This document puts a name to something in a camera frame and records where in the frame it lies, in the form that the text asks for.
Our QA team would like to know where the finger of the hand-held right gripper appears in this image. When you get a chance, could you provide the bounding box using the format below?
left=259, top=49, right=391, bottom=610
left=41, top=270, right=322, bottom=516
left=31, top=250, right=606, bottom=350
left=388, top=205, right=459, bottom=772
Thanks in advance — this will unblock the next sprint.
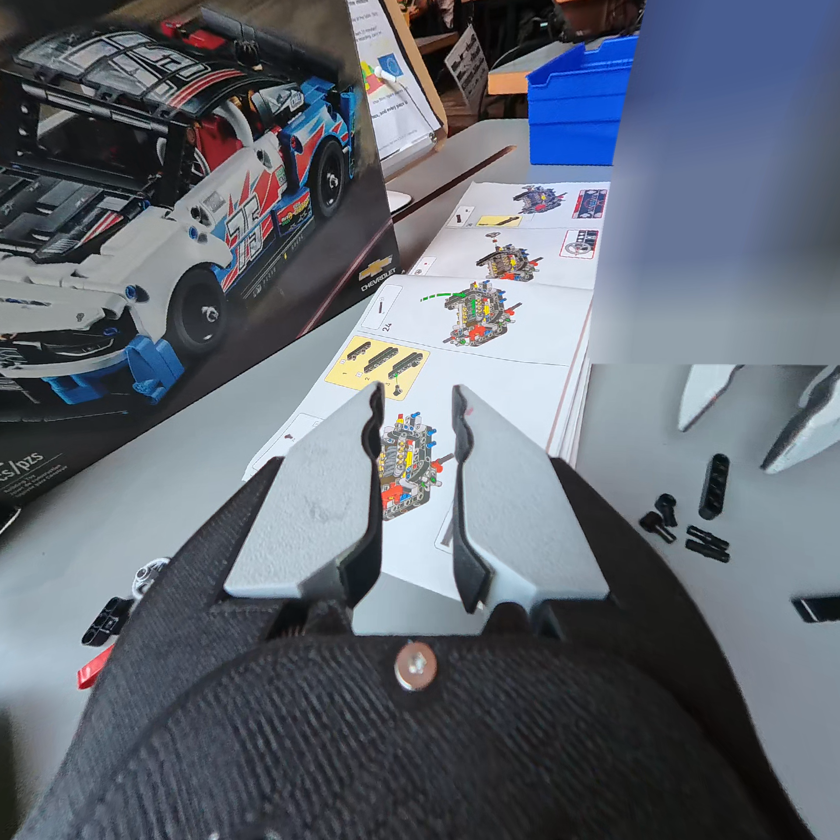
left=761, top=365, right=840, bottom=475
left=678, top=365, right=744, bottom=433

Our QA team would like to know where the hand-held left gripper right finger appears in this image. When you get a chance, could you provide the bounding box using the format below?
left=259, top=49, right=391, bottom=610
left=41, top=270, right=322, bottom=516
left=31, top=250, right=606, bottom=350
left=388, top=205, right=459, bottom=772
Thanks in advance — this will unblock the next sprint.
left=451, top=385, right=612, bottom=614

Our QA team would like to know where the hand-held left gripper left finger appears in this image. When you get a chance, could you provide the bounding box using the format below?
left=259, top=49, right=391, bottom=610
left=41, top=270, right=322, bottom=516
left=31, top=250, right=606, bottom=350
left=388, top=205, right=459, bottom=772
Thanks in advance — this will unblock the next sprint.
left=224, top=383, right=385, bottom=608

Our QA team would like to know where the short black lego beam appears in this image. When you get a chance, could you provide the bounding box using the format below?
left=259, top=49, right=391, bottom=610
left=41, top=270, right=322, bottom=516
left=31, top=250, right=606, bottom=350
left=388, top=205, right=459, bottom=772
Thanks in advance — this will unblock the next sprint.
left=698, top=453, right=731, bottom=521

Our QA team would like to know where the white round lego piece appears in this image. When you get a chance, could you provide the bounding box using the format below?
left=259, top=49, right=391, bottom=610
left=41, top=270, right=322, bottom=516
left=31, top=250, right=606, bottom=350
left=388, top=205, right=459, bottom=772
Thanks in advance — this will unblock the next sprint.
left=130, top=556, right=173, bottom=600

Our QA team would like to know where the long black lego beam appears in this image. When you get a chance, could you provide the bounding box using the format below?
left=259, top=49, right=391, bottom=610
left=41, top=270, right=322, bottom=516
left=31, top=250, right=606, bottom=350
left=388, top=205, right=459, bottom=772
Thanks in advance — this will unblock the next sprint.
left=791, top=595, right=840, bottom=625

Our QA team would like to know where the lego instruction booklet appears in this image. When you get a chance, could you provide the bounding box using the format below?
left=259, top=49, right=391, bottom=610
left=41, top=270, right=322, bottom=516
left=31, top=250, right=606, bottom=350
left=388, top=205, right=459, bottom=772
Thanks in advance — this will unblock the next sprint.
left=243, top=180, right=614, bottom=595

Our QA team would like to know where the black lego connector with holes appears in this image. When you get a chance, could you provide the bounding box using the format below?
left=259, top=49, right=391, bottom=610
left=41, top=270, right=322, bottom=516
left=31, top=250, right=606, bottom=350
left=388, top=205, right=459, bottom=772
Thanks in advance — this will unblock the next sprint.
left=81, top=596, right=133, bottom=648

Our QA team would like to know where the red lego piece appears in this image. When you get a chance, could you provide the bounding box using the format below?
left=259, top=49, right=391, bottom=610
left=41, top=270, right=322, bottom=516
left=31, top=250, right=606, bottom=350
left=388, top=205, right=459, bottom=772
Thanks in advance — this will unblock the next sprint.
left=77, top=646, right=116, bottom=689

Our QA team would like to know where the black lego set box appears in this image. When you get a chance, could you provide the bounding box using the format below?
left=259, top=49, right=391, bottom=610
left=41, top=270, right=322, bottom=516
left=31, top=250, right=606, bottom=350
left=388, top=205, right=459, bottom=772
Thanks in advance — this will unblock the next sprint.
left=0, top=0, right=403, bottom=526

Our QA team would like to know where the blue plastic bin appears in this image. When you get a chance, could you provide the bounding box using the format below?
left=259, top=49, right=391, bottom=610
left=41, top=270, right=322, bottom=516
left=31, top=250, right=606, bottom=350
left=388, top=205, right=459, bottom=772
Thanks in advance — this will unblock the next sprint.
left=527, top=34, right=639, bottom=166

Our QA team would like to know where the white document stand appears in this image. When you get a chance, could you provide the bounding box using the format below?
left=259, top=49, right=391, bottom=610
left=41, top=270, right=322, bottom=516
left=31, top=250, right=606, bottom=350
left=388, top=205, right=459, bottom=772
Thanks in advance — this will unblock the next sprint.
left=379, top=128, right=449, bottom=216

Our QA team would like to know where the background printed sign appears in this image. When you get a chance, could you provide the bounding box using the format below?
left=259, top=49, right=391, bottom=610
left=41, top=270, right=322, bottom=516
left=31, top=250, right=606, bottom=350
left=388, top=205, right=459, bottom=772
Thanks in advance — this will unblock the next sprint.
left=444, top=25, right=491, bottom=110

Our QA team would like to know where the printed instruction sheet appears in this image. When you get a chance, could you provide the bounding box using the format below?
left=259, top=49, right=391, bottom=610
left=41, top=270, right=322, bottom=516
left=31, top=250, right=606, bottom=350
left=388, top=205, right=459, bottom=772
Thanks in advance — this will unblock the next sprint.
left=348, top=0, right=442, bottom=164

